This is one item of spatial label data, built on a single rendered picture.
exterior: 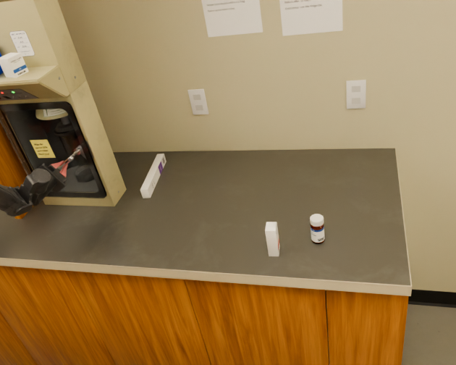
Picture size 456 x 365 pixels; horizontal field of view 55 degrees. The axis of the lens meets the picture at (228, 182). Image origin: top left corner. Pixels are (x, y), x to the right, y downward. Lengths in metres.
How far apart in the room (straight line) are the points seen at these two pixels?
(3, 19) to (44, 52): 0.15
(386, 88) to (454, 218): 0.68
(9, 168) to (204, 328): 0.95
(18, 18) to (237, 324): 1.19
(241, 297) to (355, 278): 0.38
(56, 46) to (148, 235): 0.67
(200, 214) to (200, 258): 0.22
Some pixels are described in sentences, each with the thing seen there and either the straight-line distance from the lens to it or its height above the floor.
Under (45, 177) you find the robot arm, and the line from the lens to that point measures 1.48.
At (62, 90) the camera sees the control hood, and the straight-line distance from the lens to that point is 1.52.
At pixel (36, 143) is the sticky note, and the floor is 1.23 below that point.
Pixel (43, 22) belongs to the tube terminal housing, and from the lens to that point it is 1.49.
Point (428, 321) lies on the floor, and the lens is 2.44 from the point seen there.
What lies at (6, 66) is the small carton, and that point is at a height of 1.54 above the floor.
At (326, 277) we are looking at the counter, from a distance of 1.30.
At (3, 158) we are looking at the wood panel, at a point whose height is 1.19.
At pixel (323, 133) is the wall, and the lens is 1.84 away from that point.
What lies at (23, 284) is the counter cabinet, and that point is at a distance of 1.89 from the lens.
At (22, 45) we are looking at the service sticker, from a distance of 1.56.
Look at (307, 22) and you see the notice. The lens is 1.66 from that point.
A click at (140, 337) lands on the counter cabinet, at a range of 1.84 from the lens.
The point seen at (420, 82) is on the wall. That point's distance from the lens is 1.76.
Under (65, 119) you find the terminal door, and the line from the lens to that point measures 1.59.
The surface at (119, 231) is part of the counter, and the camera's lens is 1.63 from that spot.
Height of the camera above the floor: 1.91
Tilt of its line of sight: 34 degrees down
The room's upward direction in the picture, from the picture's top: 11 degrees counter-clockwise
